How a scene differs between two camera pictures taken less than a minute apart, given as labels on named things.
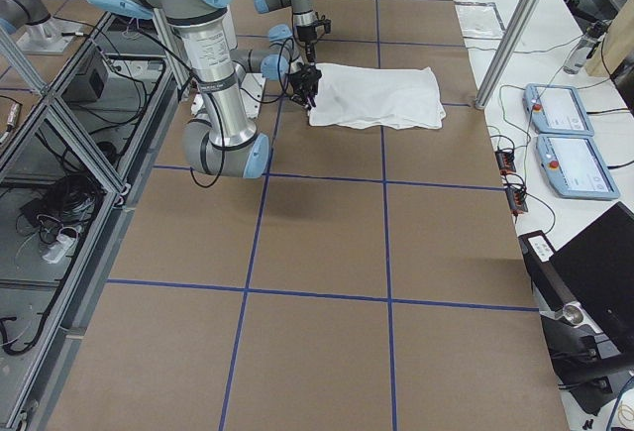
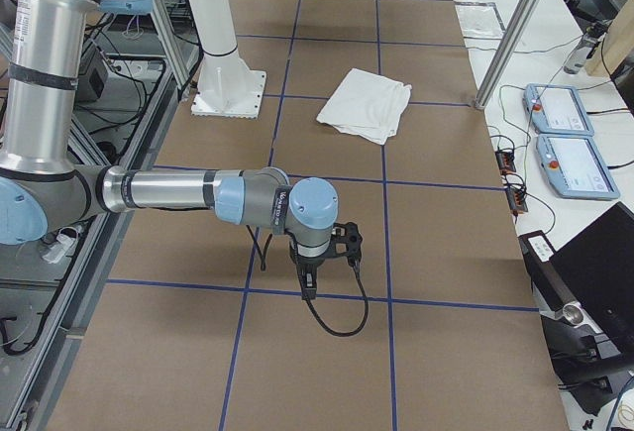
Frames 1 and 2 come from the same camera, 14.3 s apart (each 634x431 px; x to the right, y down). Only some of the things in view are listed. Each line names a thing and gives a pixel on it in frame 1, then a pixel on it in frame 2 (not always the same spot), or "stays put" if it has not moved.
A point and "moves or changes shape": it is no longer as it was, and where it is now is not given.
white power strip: [61, 248] stays put
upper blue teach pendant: [557, 109] stays put
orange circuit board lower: [516, 199] stays put
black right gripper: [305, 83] -> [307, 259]
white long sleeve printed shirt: [377, 97] moves or changes shape
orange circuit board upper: [505, 161] stays put
